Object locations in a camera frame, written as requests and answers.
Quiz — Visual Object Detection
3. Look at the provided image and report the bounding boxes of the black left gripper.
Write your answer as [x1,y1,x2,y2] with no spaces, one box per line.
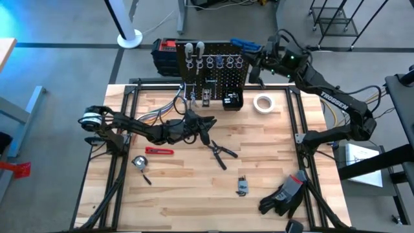
[164,109,218,146]

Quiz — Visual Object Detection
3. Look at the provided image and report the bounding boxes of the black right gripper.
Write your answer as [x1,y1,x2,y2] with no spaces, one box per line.
[244,34,292,85]

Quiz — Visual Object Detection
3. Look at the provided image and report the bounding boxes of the blue T-handle hex key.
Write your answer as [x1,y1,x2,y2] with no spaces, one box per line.
[230,37,264,54]

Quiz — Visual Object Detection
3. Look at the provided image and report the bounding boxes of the black wire stripper pliers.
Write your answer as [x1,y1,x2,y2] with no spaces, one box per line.
[206,139,239,172]

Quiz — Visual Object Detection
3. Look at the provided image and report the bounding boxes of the grey handle screwdriver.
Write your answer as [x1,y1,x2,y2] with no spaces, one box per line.
[195,40,206,76]
[184,42,195,71]

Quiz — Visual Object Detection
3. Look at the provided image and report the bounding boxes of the grey hex key set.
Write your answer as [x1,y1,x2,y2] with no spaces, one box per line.
[235,175,250,197]

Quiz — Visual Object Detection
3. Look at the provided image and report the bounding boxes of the grey tape measure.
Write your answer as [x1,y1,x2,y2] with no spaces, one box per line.
[131,155,153,186]

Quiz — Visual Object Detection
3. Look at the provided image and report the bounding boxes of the chrome double peg hook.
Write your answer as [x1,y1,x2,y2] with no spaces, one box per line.
[182,82,198,107]
[203,78,217,94]

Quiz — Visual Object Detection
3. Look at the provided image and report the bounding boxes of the black pegboard bin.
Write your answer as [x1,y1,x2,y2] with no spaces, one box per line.
[221,89,245,112]

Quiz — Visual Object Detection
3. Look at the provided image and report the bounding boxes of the black metal pegboard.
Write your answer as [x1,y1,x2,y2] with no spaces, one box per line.
[175,39,252,103]

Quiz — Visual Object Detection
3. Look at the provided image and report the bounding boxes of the grey desk leg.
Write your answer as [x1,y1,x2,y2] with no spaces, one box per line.
[177,0,190,36]
[274,0,288,38]

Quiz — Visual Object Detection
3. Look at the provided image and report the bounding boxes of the white masking tape roll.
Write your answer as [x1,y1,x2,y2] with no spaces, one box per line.
[252,93,277,115]

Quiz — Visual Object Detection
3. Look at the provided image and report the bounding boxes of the red utility knife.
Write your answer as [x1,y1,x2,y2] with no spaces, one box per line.
[144,146,175,156]

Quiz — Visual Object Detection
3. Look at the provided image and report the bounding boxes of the red black toolbox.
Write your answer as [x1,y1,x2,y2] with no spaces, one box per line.
[151,38,179,78]

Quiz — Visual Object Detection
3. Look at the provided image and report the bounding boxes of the black metal rack cart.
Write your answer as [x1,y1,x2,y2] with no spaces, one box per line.
[308,0,391,52]

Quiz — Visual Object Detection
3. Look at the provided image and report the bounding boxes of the black grey work glove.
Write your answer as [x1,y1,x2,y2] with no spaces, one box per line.
[274,170,309,220]
[258,190,287,216]

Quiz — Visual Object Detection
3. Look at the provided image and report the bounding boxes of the white tower fan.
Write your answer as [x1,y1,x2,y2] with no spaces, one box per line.
[103,0,144,50]

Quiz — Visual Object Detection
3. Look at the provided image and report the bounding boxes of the dark grey rounded object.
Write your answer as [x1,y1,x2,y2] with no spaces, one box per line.
[285,219,305,233]

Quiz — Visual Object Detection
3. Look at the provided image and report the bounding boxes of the white paper booklet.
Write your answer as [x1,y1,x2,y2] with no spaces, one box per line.
[343,143,385,189]

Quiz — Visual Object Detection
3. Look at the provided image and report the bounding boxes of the black equipment stand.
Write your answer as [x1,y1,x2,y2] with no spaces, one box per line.
[337,63,414,227]

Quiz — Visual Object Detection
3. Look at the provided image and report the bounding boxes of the grey side table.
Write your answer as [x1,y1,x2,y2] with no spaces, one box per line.
[332,144,401,199]

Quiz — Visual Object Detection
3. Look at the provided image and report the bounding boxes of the red plastic object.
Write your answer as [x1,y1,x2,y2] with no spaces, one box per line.
[0,161,32,180]

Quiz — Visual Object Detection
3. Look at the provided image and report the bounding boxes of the grey metal bench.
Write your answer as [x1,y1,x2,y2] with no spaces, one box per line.
[0,85,50,203]

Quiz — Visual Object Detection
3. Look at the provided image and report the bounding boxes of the wooden table top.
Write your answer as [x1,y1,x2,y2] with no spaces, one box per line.
[0,37,18,72]

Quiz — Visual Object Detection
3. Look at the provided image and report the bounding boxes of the black power cable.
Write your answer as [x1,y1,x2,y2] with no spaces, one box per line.
[247,71,267,89]

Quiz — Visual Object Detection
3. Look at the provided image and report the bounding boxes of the chrome ring tool rack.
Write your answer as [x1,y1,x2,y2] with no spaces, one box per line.
[183,48,245,70]

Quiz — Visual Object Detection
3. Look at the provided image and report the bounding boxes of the black aluminium table frame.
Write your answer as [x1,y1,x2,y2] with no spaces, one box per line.
[70,77,354,233]

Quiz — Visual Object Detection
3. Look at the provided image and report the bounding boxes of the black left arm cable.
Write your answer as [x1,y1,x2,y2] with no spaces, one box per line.
[172,94,190,118]

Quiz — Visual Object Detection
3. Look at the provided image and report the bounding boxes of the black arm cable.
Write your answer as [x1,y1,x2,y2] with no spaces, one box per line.
[342,84,384,113]
[172,94,190,118]

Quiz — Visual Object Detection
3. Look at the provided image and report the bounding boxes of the multicoloured ribbon cable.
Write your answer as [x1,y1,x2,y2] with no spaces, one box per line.
[135,86,182,127]

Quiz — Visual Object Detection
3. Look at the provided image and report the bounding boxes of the yellow grey cable bundle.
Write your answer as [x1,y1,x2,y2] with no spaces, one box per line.
[319,86,397,130]

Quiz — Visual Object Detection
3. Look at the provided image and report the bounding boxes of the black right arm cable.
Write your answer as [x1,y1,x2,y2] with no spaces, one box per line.
[342,84,384,113]

